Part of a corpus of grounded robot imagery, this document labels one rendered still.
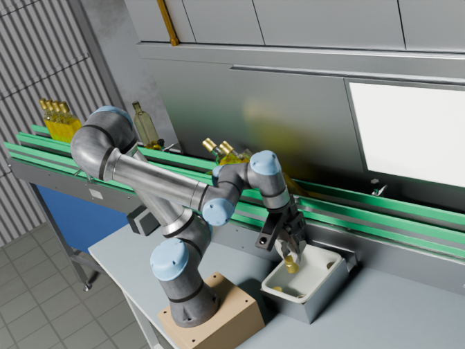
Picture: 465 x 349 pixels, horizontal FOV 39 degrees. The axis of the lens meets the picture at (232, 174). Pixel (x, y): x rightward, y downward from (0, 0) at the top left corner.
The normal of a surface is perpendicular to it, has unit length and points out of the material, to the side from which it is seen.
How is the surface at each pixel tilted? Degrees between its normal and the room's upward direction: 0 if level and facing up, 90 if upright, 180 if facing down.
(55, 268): 0
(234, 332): 90
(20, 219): 90
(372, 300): 0
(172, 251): 9
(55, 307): 0
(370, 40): 90
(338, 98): 90
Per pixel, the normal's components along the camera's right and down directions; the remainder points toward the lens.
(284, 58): -0.63, 0.55
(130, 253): -0.29, -0.82
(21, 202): 0.53, 0.30
